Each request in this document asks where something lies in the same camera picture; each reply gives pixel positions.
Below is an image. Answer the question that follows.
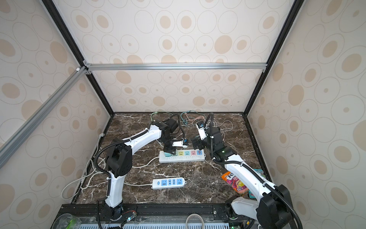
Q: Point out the long white power strip pastel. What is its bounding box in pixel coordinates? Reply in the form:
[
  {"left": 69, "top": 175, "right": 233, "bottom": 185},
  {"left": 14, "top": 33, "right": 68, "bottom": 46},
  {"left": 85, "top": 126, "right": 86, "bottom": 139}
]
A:
[{"left": 159, "top": 149, "right": 205, "bottom": 163}]

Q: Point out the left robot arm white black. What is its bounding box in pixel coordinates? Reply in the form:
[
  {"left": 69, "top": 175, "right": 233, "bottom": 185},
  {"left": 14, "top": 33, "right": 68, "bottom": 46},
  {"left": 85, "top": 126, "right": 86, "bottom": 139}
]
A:
[{"left": 93, "top": 115, "right": 188, "bottom": 209}]

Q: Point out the orange Fox's candy bag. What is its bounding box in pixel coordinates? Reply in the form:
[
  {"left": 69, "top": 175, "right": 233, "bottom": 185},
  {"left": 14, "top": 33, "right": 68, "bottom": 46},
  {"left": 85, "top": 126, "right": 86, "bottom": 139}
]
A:
[{"left": 221, "top": 171, "right": 249, "bottom": 194}]

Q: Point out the clear plastic cup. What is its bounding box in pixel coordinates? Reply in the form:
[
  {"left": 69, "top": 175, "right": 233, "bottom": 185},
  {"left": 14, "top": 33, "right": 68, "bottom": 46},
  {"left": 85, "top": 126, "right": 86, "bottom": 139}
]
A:
[{"left": 52, "top": 213, "right": 82, "bottom": 229}]

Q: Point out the green charging cable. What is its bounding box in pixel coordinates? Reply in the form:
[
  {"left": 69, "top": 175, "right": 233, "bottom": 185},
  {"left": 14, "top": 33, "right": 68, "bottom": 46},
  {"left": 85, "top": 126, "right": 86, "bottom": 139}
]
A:
[{"left": 150, "top": 111, "right": 173, "bottom": 122}]

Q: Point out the grey looped cable front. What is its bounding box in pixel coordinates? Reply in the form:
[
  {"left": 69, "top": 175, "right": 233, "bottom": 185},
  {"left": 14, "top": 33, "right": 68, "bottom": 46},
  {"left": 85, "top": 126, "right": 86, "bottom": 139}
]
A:
[{"left": 185, "top": 213, "right": 205, "bottom": 229}]

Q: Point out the short white power strip blue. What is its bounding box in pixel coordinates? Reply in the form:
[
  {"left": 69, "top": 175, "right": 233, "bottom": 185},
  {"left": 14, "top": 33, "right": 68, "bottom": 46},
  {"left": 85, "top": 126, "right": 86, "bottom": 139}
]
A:
[{"left": 152, "top": 177, "right": 186, "bottom": 189}]

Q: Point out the silver aluminium rail horizontal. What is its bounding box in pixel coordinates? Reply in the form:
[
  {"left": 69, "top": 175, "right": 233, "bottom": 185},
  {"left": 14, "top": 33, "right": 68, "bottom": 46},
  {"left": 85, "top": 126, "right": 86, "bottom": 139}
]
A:
[{"left": 86, "top": 63, "right": 267, "bottom": 71}]

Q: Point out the silver aluminium rail diagonal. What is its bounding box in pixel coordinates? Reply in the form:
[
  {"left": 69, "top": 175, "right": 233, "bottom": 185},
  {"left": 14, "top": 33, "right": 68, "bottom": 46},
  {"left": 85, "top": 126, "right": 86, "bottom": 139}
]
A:
[{"left": 1, "top": 66, "right": 87, "bottom": 167}]

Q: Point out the teal multi-head cable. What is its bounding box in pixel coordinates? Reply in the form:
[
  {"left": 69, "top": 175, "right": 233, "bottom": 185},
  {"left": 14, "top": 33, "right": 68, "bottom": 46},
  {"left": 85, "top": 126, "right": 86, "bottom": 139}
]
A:
[{"left": 180, "top": 110, "right": 206, "bottom": 127}]

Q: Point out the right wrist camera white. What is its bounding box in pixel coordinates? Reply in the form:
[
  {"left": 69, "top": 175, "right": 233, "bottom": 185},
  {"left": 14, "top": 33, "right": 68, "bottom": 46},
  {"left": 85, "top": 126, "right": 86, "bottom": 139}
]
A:
[{"left": 196, "top": 121, "right": 206, "bottom": 140}]

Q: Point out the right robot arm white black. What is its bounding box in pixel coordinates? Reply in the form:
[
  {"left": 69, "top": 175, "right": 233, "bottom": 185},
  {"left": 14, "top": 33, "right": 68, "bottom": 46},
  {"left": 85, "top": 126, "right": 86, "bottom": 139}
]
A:
[{"left": 192, "top": 126, "right": 303, "bottom": 229}]

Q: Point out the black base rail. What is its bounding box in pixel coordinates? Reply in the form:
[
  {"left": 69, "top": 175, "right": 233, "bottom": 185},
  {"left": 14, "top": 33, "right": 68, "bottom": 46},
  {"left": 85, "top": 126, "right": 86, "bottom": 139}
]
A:
[{"left": 51, "top": 202, "right": 298, "bottom": 229}]

